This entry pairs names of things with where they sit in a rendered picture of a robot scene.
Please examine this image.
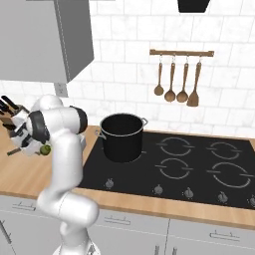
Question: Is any black hob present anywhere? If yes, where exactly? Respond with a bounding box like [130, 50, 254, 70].
[78, 127, 255, 211]

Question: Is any large wooden spoon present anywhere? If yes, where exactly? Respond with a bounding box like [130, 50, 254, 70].
[175, 62, 190, 104]

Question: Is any black extractor hood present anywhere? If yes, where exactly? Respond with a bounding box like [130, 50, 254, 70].
[176, 0, 211, 14]

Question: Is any black cooking pot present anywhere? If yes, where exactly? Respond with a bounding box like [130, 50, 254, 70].
[95, 113, 149, 164]

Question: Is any grey wall socket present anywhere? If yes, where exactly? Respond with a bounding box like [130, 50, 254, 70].
[54, 82, 69, 98]

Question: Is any silver drawer handle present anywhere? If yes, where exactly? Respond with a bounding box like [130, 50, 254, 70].
[12, 200, 37, 212]
[209, 230, 241, 243]
[104, 214, 131, 226]

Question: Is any wooden ladle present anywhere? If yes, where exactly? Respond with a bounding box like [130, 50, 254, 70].
[163, 62, 177, 104]

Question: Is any grey drawer front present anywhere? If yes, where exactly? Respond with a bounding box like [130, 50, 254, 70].
[168, 218, 255, 249]
[0, 194, 51, 221]
[95, 208, 171, 236]

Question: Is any small wooden spoon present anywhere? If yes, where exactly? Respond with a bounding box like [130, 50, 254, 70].
[153, 62, 165, 97]

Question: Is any wooden utensil rail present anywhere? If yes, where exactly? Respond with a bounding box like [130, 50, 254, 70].
[148, 49, 215, 59]

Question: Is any grey cupboard door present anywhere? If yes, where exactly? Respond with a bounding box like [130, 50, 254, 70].
[0, 210, 66, 255]
[164, 236, 255, 255]
[89, 225, 167, 255]

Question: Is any wooden spatula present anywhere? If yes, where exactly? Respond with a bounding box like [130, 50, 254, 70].
[185, 61, 203, 108]

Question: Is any wooden knife block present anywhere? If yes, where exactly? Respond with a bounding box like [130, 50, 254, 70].
[0, 95, 32, 134]

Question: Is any grey wall cupboard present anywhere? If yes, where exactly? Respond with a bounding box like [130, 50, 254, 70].
[0, 0, 96, 85]

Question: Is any green lime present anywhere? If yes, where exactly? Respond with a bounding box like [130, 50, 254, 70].
[40, 143, 53, 156]

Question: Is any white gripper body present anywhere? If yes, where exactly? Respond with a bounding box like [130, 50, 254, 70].
[15, 132, 45, 157]

